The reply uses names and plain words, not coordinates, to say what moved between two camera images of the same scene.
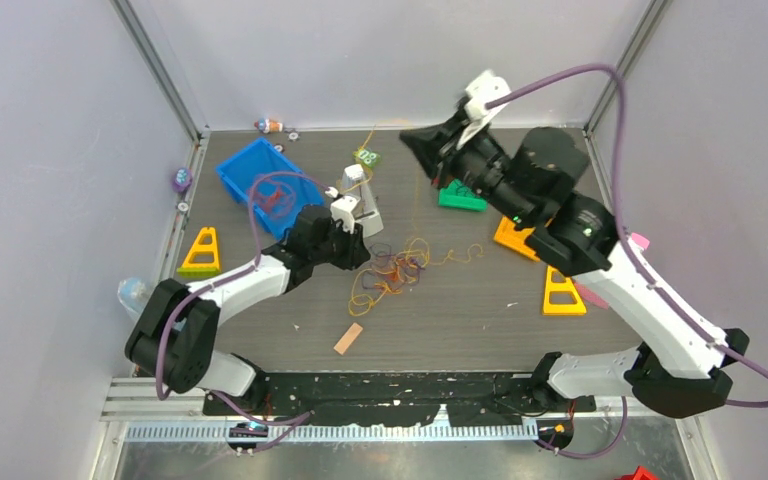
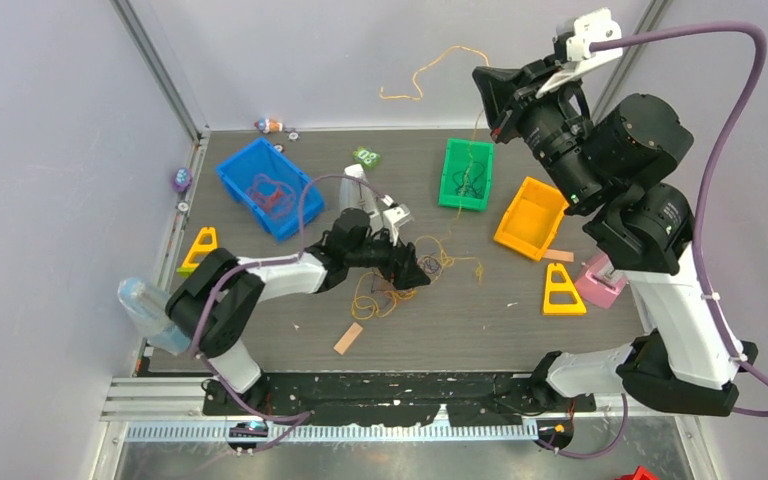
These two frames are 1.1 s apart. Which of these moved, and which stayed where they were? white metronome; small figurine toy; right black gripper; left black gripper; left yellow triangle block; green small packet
Moved: right black gripper; left black gripper
Stayed: left yellow triangle block; small figurine toy; white metronome; green small packet
